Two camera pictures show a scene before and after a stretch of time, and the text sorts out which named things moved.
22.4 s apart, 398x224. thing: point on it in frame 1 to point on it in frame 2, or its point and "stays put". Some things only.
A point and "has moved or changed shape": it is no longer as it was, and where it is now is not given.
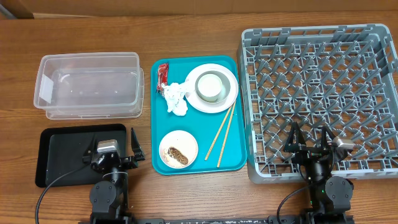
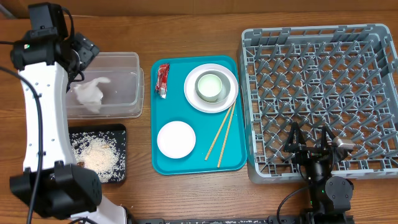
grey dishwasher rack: x=342 y=77 stays put
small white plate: x=178 y=149 has moved or changed shape
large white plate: x=206 y=106 stays put
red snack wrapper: x=162 y=77 stays put
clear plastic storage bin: x=91 y=85 stays put
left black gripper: x=131 y=162 to x=86 y=49
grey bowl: x=222 y=94 stays put
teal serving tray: x=196 y=119 stays put
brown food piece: x=177 y=155 to x=81 y=163
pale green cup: x=209 y=87 stays put
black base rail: x=272 y=219 stays put
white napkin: x=174 y=94 to x=88 y=95
